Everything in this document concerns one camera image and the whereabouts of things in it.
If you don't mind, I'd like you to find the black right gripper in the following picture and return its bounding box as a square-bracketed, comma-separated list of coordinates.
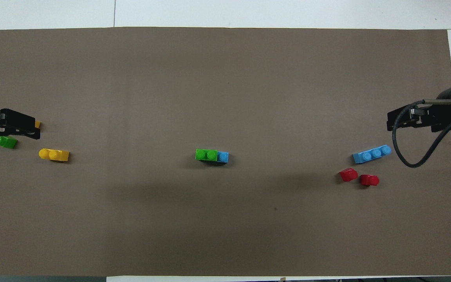
[387, 103, 451, 132]

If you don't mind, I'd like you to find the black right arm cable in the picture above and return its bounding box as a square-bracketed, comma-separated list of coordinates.
[392, 100, 451, 168]

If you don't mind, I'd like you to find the brown paper table mat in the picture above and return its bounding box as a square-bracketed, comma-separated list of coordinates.
[0, 27, 451, 277]

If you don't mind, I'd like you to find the red single-stud toy brick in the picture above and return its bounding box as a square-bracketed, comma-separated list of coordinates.
[339, 168, 358, 183]
[360, 174, 380, 187]

